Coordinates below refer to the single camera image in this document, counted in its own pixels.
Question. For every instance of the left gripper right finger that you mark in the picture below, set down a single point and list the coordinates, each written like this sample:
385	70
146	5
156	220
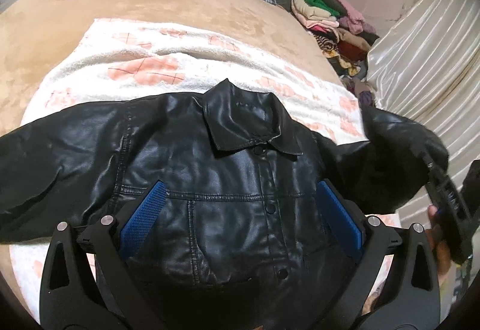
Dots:
393	283

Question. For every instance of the tan bed sheet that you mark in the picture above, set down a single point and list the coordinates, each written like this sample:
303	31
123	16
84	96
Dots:
58	53

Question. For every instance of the white orange patterned blanket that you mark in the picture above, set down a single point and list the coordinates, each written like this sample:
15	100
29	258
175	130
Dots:
238	137

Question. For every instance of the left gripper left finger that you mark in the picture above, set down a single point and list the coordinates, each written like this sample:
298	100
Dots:
85	283

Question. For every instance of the right hand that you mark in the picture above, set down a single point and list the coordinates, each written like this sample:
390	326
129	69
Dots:
439	247

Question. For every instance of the white striped curtain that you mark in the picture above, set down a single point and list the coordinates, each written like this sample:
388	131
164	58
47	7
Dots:
426	68

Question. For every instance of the pile of folded clothes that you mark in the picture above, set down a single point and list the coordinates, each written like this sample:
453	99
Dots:
345	39

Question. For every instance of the black leather jacket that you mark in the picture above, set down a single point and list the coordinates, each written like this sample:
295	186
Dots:
239	243

